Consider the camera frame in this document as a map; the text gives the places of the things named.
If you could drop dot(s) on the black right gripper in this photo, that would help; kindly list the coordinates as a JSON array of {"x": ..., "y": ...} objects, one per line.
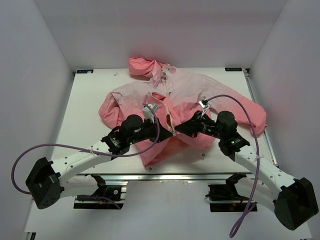
[{"x": 191, "y": 127}]

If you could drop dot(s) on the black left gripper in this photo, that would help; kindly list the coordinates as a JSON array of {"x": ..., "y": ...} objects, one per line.
[{"x": 153, "y": 126}]

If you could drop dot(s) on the pink hooded zip jacket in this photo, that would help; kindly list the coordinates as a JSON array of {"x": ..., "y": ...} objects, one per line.
[{"x": 176, "y": 92}]

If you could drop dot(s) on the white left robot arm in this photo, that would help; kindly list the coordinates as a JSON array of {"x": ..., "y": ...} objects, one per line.
[{"x": 49, "y": 181}]

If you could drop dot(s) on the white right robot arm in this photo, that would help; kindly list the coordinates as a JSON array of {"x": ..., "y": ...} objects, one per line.
[{"x": 292, "y": 200}]

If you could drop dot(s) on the blue label sticker right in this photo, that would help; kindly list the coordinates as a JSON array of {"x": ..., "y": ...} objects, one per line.
[{"x": 233, "y": 69}]

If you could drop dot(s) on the blue label sticker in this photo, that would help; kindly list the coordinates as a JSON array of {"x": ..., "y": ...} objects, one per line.
[
  {"x": 233, "y": 69},
  {"x": 84, "y": 71}
]

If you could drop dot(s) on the blue label sticker left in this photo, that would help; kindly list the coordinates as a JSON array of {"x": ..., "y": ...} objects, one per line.
[{"x": 84, "y": 71}]

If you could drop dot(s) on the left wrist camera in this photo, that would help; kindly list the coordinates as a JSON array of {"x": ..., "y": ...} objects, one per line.
[{"x": 149, "y": 111}]

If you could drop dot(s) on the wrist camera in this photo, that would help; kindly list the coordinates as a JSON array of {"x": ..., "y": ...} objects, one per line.
[
  {"x": 149, "y": 111},
  {"x": 204, "y": 103}
]

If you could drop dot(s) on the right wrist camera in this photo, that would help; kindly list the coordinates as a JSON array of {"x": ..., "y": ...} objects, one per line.
[{"x": 204, "y": 103}]

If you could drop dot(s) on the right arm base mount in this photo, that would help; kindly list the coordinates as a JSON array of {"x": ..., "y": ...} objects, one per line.
[{"x": 224, "y": 198}]

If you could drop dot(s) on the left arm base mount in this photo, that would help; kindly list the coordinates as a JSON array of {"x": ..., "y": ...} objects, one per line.
[{"x": 94, "y": 192}]

